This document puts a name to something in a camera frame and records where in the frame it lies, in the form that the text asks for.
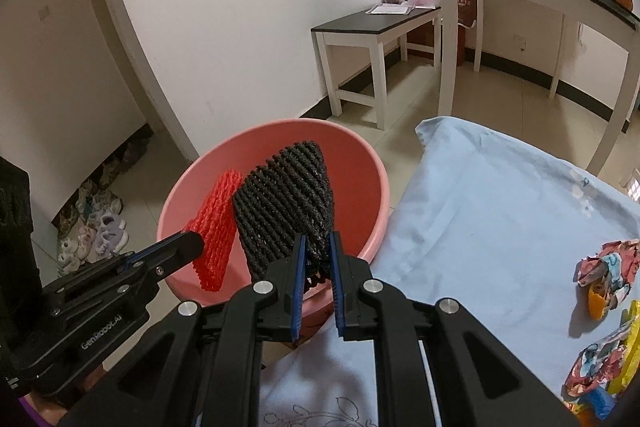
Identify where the red paper wrapper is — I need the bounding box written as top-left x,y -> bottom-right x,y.
573,239 -> 639,309

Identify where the low white bench black top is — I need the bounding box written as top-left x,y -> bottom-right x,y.
311,8 -> 440,130

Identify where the left hand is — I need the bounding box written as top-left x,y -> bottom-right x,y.
20,364 -> 107,427

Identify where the black foam fruit net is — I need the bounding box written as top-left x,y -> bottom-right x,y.
233,141 -> 334,291

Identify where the dark red box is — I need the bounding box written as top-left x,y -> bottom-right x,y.
407,0 -> 477,66

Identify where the white console table glass top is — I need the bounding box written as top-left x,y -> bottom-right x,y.
397,0 -> 640,178

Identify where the paper sheet on bench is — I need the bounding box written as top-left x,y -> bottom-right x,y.
367,3 -> 414,16

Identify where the red foam fruit net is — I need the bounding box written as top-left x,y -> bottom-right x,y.
183,169 -> 243,291

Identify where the yellow plastic wrapper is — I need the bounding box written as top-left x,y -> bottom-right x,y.
608,299 -> 639,395

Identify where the light blue floral tablecloth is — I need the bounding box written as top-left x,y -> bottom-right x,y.
194,115 -> 640,427

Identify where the pink plastic trash bucket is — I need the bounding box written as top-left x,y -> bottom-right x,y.
157,118 -> 390,306

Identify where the blue foam fruit net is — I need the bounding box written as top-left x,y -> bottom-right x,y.
576,387 -> 616,425

